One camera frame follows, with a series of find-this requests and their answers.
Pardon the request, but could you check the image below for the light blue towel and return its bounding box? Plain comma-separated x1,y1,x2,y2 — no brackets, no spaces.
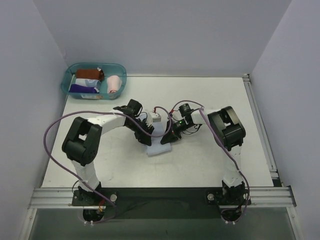
146,122,172,157

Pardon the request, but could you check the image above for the pink striped towel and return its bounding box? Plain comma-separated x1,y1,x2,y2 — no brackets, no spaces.
106,75,123,94

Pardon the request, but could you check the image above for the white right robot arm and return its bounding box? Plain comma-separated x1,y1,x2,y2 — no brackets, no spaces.
160,103,246,205

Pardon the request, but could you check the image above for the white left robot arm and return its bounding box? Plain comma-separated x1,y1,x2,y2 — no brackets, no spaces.
62,99,154,206

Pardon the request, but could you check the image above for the white blue rolled towel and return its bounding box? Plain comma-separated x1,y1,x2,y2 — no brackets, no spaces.
74,78,101,89

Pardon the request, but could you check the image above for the brown rolled towel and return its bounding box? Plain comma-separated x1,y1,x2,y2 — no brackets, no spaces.
75,68,105,81

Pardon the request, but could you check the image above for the teal plastic bin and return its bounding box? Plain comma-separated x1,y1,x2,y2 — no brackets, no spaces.
61,62,127,100

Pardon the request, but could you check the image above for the purple rolled towel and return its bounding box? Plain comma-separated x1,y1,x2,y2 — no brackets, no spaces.
69,84,100,94

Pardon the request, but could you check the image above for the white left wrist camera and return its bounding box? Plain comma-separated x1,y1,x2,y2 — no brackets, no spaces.
146,111,162,124

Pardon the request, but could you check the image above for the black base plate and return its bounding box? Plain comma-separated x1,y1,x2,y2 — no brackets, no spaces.
71,187,252,222

